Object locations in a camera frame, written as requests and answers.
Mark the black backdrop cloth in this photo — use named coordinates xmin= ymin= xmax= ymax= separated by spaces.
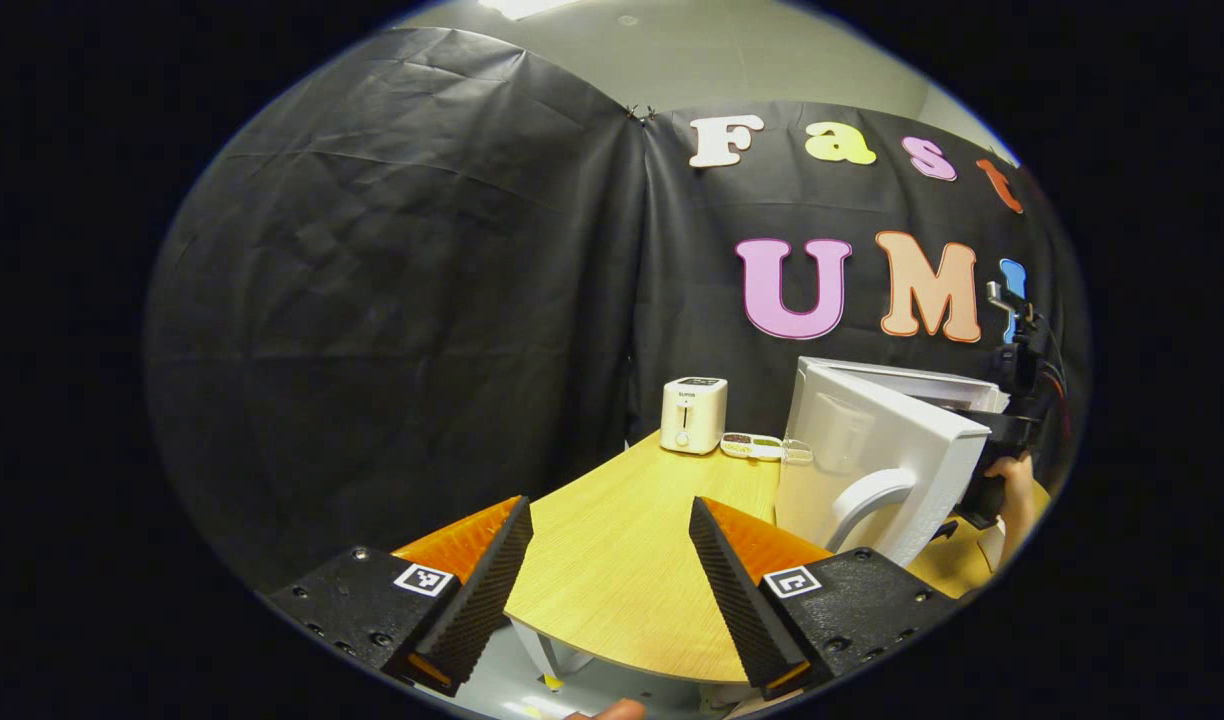
xmin=144 ymin=28 xmax=1091 ymax=591

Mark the white microwave oven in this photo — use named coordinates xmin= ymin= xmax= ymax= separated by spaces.
xmin=774 ymin=357 xmax=1011 ymax=568

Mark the white divided seasoning tray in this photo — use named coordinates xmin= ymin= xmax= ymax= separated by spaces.
xmin=720 ymin=432 xmax=813 ymax=464

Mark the white table leg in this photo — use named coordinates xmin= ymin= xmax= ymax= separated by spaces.
xmin=509 ymin=617 xmax=593 ymax=691

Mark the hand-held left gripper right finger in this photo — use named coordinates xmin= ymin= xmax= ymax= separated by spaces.
xmin=688 ymin=496 xmax=958 ymax=701

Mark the white toaster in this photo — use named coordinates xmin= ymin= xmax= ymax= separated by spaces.
xmin=660 ymin=377 xmax=729 ymax=456

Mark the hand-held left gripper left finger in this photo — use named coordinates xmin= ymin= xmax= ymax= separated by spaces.
xmin=262 ymin=495 xmax=535 ymax=698

